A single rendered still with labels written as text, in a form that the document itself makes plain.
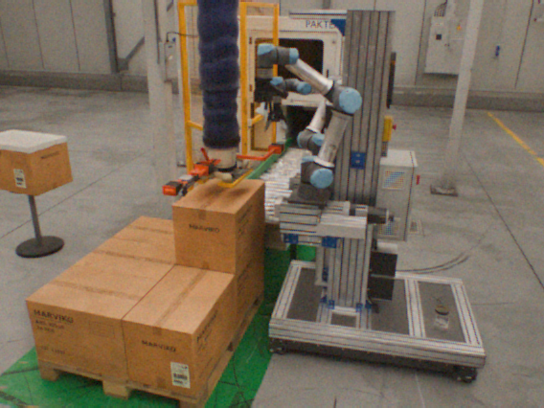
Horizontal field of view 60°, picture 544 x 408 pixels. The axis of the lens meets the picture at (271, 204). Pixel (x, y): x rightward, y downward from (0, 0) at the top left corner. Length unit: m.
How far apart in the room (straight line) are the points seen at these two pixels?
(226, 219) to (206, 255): 0.29
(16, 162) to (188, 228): 1.82
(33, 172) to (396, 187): 2.79
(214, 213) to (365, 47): 1.23
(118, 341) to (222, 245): 0.77
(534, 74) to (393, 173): 9.84
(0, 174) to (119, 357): 2.19
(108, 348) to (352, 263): 1.51
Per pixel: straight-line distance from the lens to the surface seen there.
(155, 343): 2.57
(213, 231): 2.80
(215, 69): 2.72
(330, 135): 2.47
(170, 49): 4.22
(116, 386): 2.92
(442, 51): 11.69
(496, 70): 12.20
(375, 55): 2.68
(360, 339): 2.96
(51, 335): 2.97
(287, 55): 2.33
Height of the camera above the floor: 2.01
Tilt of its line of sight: 22 degrees down
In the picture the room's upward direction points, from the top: 1 degrees clockwise
